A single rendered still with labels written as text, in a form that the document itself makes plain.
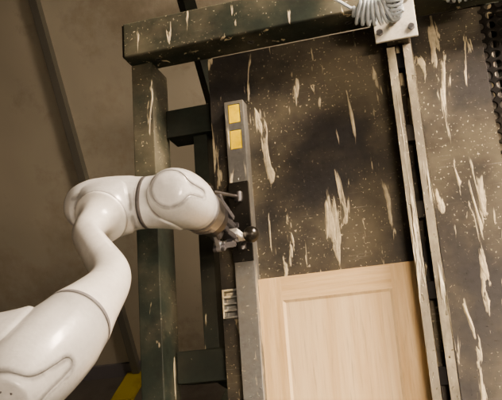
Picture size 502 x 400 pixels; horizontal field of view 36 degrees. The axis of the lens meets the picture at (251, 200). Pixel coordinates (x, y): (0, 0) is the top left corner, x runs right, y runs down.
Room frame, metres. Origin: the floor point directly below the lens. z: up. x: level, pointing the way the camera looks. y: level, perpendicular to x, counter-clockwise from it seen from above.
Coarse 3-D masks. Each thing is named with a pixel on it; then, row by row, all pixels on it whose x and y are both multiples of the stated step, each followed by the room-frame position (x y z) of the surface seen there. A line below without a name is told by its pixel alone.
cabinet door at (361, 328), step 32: (288, 288) 1.73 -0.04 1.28; (320, 288) 1.71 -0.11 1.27; (352, 288) 1.68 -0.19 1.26; (384, 288) 1.66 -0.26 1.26; (416, 288) 1.64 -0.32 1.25; (288, 320) 1.70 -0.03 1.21; (320, 320) 1.67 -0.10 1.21; (352, 320) 1.65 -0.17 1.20; (384, 320) 1.63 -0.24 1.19; (416, 320) 1.60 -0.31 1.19; (288, 352) 1.66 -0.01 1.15; (320, 352) 1.64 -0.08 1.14; (352, 352) 1.62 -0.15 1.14; (384, 352) 1.59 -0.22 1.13; (416, 352) 1.57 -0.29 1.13; (288, 384) 1.62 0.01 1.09; (320, 384) 1.60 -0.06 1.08; (352, 384) 1.58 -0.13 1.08; (384, 384) 1.56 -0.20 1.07; (416, 384) 1.54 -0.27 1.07
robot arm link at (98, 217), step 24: (72, 192) 1.47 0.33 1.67; (96, 192) 1.41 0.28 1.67; (120, 192) 1.42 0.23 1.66; (72, 216) 1.45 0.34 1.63; (96, 216) 1.36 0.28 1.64; (120, 216) 1.40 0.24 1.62; (72, 240) 1.31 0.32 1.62; (96, 240) 1.21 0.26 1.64; (96, 264) 1.11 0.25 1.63; (120, 264) 1.11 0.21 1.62; (72, 288) 0.99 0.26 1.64; (96, 288) 1.01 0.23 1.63; (120, 288) 1.05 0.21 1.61
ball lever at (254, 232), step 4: (248, 228) 1.70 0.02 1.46; (252, 228) 1.69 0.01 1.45; (256, 228) 1.70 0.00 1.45; (244, 232) 1.70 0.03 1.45; (248, 232) 1.69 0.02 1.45; (252, 232) 1.69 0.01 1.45; (256, 232) 1.69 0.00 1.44; (244, 236) 1.69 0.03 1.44; (248, 236) 1.69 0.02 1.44; (252, 236) 1.68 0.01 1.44; (256, 236) 1.69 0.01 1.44; (244, 240) 1.75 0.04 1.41; (248, 240) 1.69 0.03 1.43; (252, 240) 1.69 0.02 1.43; (256, 240) 1.69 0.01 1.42; (240, 244) 1.78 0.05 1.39; (244, 244) 1.77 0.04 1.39; (240, 248) 1.78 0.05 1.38; (244, 248) 1.78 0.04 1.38
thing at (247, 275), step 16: (240, 112) 1.97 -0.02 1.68; (240, 128) 1.95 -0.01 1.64; (240, 160) 1.91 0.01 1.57; (240, 176) 1.89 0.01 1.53; (256, 256) 1.79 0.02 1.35; (240, 272) 1.77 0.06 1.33; (256, 272) 1.77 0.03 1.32; (240, 288) 1.75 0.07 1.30; (256, 288) 1.74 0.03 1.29; (240, 304) 1.73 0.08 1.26; (256, 304) 1.72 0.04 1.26; (240, 320) 1.71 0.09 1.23; (256, 320) 1.70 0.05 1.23; (240, 336) 1.69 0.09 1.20; (256, 336) 1.68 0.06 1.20; (256, 352) 1.66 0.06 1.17; (256, 368) 1.64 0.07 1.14; (256, 384) 1.63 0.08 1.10
